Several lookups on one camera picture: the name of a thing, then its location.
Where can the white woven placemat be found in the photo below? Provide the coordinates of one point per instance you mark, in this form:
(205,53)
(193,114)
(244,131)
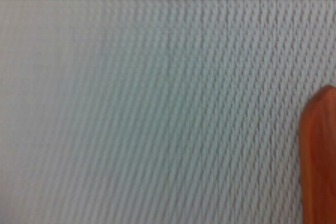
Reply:
(151,102)

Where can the wooden fork handle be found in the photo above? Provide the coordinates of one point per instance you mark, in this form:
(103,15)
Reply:
(317,144)

